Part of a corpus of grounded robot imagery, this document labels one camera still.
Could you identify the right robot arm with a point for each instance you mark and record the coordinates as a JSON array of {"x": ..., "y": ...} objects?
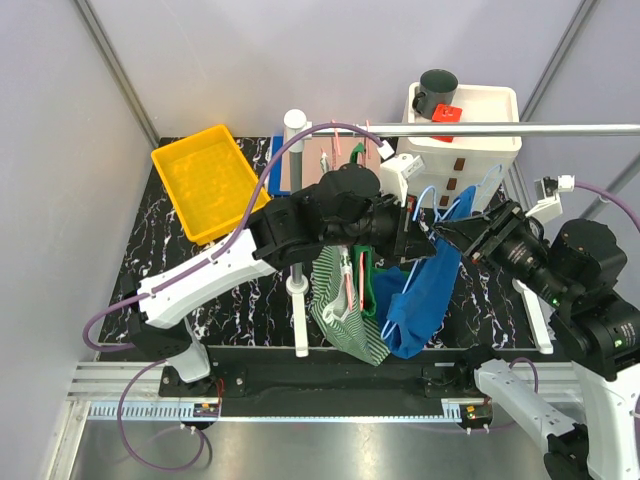
[{"x": 598, "y": 331}]

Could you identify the white drawer unit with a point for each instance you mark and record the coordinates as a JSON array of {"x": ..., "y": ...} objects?
[{"x": 453, "y": 166}]

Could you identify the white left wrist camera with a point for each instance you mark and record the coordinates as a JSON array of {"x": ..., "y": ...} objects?
[{"x": 394, "y": 175}]

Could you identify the metal clothes rail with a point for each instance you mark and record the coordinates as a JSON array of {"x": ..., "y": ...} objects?
[{"x": 508, "y": 129}]

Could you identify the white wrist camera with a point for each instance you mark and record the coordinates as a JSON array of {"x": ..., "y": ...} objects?
[
  {"x": 548, "y": 191},
  {"x": 394, "y": 175}
]

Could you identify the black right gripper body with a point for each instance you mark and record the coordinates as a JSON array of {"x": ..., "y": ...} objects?
[{"x": 509, "y": 243}]

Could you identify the white grey rack post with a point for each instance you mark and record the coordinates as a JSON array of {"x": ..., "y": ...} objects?
[{"x": 295, "y": 121}]

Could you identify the blue tank top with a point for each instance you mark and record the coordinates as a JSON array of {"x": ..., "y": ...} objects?
[{"x": 410, "y": 307}]

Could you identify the white rack foot bar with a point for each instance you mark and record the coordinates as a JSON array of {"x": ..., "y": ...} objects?
[{"x": 300, "y": 325}]

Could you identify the red plastic block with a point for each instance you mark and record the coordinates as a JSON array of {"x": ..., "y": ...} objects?
[{"x": 446, "y": 114}]

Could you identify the yellow plastic bin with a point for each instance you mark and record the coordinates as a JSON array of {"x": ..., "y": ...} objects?
[{"x": 210, "y": 177}]

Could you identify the green white striped tank top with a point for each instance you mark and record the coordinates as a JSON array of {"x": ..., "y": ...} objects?
[{"x": 345, "y": 330}]

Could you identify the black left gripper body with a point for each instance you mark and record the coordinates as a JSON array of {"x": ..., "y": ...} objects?
[{"x": 390, "y": 228}]

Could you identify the blue framed pink board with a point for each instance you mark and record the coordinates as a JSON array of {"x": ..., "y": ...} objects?
[{"x": 279, "y": 181}]

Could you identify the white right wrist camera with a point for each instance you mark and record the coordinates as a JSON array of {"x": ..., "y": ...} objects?
[{"x": 548, "y": 191}]

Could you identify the pink wire hanger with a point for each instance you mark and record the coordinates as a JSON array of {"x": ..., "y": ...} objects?
[
  {"x": 364, "y": 156},
  {"x": 344, "y": 255}
]

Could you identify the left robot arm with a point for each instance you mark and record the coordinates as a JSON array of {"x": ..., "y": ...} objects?
[{"x": 346, "y": 207}]

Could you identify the dark grey mug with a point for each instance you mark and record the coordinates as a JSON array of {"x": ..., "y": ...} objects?
[{"x": 436, "y": 86}]

